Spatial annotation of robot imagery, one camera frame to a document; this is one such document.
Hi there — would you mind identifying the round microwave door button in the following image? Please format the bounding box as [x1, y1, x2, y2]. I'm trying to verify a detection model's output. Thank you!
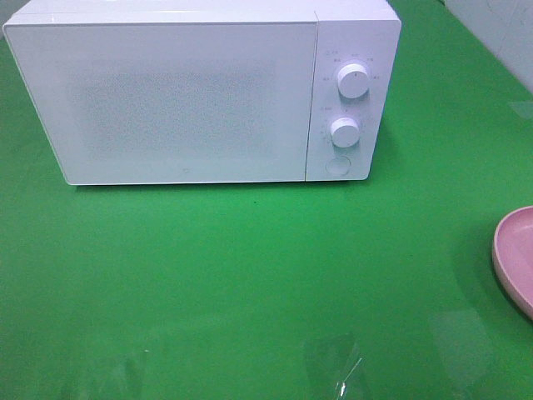
[326, 156, 351, 177]

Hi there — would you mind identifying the pink round plate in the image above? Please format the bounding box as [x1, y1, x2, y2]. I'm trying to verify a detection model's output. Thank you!
[492, 206, 532, 320]

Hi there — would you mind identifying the white microwave door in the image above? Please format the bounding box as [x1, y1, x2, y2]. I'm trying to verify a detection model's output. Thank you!
[6, 22, 316, 185]

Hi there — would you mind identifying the lower white microwave knob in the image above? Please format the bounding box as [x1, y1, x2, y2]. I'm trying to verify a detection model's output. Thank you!
[330, 117, 361, 148]

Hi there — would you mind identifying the white microwave knob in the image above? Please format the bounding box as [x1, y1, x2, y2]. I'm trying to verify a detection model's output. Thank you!
[330, 117, 361, 148]
[337, 62, 370, 99]

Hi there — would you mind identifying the upper white microwave knob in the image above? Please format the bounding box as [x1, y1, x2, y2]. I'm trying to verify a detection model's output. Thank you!
[337, 62, 370, 99]

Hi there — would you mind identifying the white microwave oven body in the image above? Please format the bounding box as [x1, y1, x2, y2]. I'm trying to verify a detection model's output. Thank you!
[2, 1, 401, 182]

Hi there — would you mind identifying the clear tape piece on table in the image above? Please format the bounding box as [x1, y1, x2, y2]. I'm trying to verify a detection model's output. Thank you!
[304, 332, 371, 399]

